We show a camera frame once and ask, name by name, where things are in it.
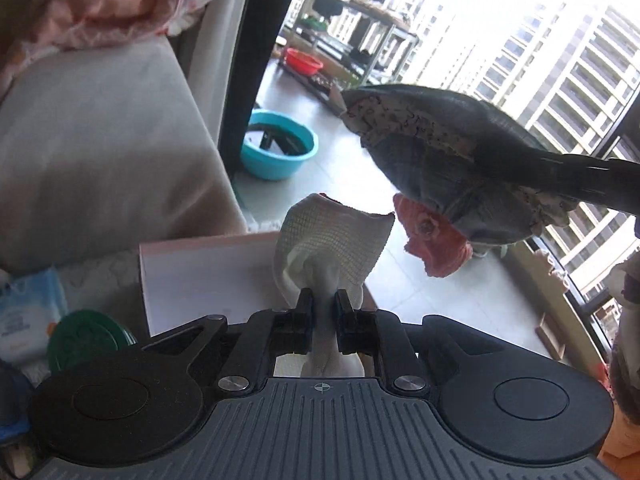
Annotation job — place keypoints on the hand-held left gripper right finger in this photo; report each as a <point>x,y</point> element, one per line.
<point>344,305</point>

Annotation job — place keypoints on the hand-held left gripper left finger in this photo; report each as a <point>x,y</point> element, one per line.
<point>303,305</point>

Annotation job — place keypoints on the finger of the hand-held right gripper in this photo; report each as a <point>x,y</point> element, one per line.
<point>575,180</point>

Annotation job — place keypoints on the white knit sock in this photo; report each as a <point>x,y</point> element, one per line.
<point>334,240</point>

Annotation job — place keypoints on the grey plush fish toy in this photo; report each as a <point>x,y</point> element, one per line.
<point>430,150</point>

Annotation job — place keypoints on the white flat box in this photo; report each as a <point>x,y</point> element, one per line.
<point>210,280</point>

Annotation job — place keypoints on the teal plastic basin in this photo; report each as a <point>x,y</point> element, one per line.
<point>280,157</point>

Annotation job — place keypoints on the small wooden block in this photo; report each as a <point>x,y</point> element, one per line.
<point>550,337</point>

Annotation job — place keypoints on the black floor tray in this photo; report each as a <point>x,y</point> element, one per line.
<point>320,87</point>

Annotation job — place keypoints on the green round lid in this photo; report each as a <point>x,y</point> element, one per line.
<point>85,342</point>

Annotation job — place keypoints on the red plastic basin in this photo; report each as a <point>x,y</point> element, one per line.
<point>302,62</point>

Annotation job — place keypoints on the metal storage rack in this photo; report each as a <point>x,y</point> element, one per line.
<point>365,35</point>

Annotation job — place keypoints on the grey sofa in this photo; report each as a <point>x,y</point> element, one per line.
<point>100,150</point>

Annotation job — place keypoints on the orange cloth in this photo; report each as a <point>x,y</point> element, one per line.
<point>622,440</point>

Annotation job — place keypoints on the white curtain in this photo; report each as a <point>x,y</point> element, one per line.
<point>220,50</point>

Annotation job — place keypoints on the wet wipes pack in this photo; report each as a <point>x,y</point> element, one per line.
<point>30,315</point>

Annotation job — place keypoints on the dark blue object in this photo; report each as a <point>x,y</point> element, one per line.
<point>12,400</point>

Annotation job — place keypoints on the pink floral blanket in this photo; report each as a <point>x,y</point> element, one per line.
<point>100,0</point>

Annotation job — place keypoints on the black door frame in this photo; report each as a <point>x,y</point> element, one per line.
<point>265,50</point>

